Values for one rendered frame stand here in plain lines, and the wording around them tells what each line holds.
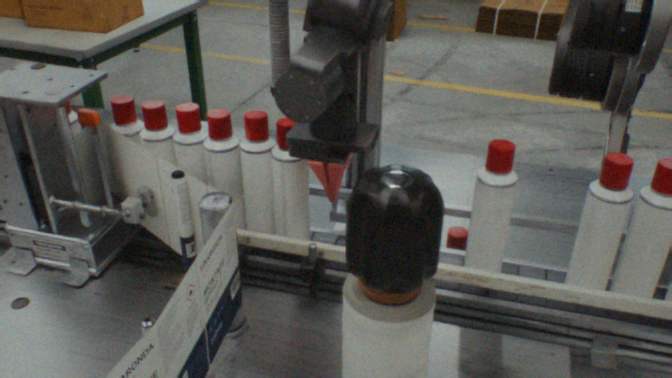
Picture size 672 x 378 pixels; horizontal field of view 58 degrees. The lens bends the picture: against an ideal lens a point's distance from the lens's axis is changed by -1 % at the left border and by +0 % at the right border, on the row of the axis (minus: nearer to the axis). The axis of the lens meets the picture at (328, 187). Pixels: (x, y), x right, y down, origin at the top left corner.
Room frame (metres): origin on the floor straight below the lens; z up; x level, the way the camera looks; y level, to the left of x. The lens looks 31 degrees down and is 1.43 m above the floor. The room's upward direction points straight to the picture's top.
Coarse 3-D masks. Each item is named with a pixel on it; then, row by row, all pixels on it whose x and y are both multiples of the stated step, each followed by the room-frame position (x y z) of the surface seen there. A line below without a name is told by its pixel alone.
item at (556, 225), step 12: (312, 192) 0.78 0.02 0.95; (324, 192) 0.77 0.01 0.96; (348, 192) 0.77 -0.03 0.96; (444, 204) 0.73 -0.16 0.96; (456, 204) 0.73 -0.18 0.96; (456, 216) 0.72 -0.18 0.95; (468, 216) 0.72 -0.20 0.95; (516, 216) 0.70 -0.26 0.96; (528, 216) 0.70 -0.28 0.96; (540, 228) 0.69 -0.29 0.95; (552, 228) 0.68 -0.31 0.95; (564, 228) 0.68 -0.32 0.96; (576, 228) 0.68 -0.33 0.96; (624, 240) 0.66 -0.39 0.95
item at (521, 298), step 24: (312, 240) 0.76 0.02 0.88; (336, 240) 0.76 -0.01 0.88; (336, 264) 0.70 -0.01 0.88; (456, 264) 0.70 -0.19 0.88; (504, 264) 0.70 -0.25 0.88; (456, 288) 0.65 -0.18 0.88; (480, 288) 0.65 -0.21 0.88; (576, 312) 0.60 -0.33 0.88; (600, 312) 0.60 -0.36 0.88; (624, 312) 0.60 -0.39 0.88
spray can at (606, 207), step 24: (624, 168) 0.63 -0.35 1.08; (600, 192) 0.63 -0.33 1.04; (624, 192) 0.63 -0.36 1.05; (600, 216) 0.62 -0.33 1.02; (624, 216) 0.62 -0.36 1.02; (576, 240) 0.64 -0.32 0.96; (600, 240) 0.62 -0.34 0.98; (576, 264) 0.63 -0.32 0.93; (600, 264) 0.62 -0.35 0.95; (600, 288) 0.62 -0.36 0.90
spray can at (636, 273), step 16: (656, 176) 0.63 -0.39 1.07; (640, 192) 0.64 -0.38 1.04; (656, 192) 0.62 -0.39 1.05; (640, 208) 0.62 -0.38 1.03; (656, 208) 0.61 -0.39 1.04; (640, 224) 0.62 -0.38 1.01; (656, 224) 0.60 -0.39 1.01; (640, 240) 0.61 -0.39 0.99; (656, 240) 0.60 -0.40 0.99; (624, 256) 0.63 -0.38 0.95; (640, 256) 0.61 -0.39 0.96; (656, 256) 0.60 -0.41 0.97; (624, 272) 0.62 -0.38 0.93; (640, 272) 0.60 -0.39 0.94; (656, 272) 0.60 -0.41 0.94; (624, 288) 0.61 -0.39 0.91; (640, 288) 0.60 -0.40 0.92
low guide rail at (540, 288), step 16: (240, 240) 0.73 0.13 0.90; (256, 240) 0.72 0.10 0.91; (272, 240) 0.71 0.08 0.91; (288, 240) 0.71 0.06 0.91; (304, 240) 0.71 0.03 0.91; (336, 256) 0.69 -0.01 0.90; (448, 272) 0.64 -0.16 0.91; (464, 272) 0.64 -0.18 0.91; (480, 272) 0.64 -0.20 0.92; (496, 288) 0.63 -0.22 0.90; (512, 288) 0.62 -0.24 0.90; (528, 288) 0.62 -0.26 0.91; (544, 288) 0.61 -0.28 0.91; (560, 288) 0.61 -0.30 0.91; (576, 288) 0.60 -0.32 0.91; (592, 304) 0.59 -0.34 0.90; (608, 304) 0.59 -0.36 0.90; (624, 304) 0.58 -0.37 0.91; (640, 304) 0.58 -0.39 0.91; (656, 304) 0.57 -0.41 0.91
